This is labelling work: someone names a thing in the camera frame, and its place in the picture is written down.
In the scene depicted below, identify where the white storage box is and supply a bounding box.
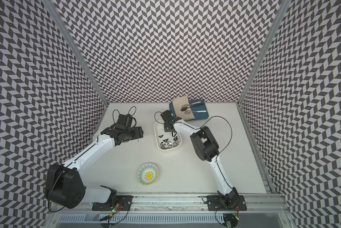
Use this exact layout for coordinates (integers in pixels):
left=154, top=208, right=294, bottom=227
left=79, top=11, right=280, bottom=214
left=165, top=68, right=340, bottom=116
left=153, top=122, right=182, bottom=152

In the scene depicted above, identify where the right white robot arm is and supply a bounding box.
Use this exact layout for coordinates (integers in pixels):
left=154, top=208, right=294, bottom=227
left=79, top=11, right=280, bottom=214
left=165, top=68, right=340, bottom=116
left=162, top=115, right=239, bottom=210

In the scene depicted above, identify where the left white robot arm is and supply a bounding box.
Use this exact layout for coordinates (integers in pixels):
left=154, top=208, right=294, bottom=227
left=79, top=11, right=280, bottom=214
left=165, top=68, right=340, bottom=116
left=45, top=126, right=144, bottom=209

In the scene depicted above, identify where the silver wing nut pile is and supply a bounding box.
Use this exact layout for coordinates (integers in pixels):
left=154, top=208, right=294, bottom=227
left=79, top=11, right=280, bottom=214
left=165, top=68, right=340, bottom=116
left=159, top=136, right=181, bottom=150

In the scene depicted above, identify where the beige cloth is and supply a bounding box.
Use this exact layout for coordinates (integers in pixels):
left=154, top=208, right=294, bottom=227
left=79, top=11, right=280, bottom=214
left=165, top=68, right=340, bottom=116
left=172, top=96, right=195, bottom=122

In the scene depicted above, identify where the teal tray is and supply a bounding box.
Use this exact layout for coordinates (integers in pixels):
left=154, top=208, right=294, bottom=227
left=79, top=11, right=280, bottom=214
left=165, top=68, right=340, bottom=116
left=186, top=99, right=209, bottom=120

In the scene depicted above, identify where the yellow patterned bowl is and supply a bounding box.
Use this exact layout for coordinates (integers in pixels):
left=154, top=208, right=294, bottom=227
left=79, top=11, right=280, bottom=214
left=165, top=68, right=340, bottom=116
left=137, top=163, right=159, bottom=186

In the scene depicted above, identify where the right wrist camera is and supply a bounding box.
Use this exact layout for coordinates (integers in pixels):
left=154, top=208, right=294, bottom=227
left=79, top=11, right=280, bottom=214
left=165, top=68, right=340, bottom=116
left=161, top=110, right=173, bottom=122

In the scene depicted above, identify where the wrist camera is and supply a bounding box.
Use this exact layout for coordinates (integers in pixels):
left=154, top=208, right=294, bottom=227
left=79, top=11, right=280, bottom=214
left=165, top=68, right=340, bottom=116
left=116, top=114, right=133, bottom=128
left=161, top=110, right=173, bottom=122

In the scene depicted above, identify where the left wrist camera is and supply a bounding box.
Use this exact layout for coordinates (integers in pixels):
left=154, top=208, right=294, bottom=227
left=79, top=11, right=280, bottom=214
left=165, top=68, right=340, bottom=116
left=116, top=114, right=133, bottom=128

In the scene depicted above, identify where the white handled spoon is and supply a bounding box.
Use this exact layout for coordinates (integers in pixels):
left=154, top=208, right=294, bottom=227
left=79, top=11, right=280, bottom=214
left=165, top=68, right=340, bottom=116
left=185, top=110, right=207, bottom=114

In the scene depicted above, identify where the pink handled spoon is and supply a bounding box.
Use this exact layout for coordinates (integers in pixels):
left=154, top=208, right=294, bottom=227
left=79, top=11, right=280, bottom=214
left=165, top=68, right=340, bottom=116
left=182, top=101, right=202, bottom=107

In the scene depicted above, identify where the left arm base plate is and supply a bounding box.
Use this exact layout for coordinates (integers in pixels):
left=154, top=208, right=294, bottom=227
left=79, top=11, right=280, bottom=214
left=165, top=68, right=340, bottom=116
left=92, top=195, right=133, bottom=211

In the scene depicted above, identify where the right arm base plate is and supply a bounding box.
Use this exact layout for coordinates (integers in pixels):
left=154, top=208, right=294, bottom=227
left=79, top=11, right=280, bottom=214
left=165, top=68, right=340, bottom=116
left=206, top=195, right=247, bottom=211

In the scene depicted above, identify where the aluminium rail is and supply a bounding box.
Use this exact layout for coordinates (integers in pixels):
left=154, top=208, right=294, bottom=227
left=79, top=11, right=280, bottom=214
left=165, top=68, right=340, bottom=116
left=73, top=192, right=288, bottom=214

